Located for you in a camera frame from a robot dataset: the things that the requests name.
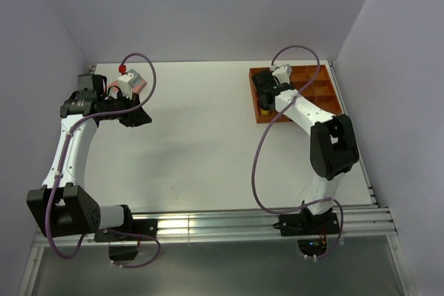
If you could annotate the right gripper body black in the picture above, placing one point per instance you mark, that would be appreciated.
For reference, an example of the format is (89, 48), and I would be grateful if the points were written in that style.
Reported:
(260, 99)

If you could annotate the yellow sock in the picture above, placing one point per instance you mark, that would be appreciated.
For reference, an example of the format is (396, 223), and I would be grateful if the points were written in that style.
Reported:
(263, 112)

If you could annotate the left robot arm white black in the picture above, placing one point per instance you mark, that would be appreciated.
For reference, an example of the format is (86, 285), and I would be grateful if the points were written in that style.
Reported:
(62, 205)

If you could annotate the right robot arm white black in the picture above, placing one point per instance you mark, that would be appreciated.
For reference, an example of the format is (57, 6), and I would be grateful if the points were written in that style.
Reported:
(333, 148)

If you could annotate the pink green patterned socks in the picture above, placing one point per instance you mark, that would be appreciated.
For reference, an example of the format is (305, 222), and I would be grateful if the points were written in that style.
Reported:
(114, 88)

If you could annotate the orange compartment tray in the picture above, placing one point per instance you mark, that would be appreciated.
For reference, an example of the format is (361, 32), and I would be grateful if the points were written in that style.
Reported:
(322, 91)

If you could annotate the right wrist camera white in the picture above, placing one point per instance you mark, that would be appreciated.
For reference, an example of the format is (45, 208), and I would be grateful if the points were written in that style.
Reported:
(282, 72)

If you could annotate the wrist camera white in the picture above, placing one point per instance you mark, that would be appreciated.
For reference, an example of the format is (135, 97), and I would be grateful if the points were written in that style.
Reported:
(129, 83)
(282, 72)

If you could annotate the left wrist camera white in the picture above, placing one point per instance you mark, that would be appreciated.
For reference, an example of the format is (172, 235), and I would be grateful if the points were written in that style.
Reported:
(129, 83)

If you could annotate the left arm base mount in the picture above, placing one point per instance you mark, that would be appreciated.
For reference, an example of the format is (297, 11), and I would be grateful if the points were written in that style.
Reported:
(124, 243)

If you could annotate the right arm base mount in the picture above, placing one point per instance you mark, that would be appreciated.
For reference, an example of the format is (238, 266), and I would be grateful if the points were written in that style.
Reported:
(304, 223)

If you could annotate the aluminium frame rail front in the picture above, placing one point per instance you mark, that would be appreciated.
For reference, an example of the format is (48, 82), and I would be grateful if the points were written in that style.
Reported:
(257, 225)

